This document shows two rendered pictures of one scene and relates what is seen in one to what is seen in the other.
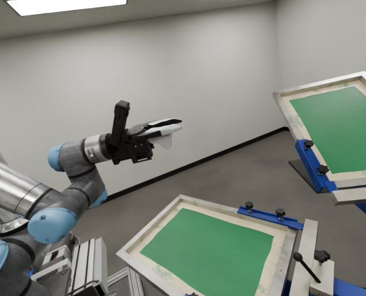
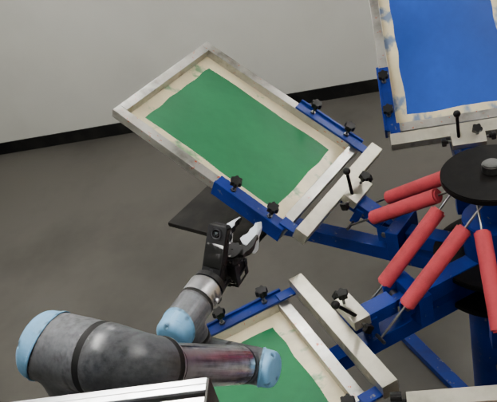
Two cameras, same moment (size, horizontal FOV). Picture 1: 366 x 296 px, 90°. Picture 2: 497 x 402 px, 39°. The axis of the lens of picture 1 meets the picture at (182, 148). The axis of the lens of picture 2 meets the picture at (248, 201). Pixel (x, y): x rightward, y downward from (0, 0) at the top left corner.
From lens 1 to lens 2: 1.40 m
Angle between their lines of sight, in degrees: 55
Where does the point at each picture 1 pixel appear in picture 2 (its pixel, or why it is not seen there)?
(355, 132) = (256, 141)
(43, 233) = (274, 372)
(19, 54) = not seen: outside the picture
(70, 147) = (195, 305)
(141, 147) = (241, 263)
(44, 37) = not seen: outside the picture
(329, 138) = (238, 161)
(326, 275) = (355, 306)
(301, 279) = (341, 329)
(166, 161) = not seen: outside the picture
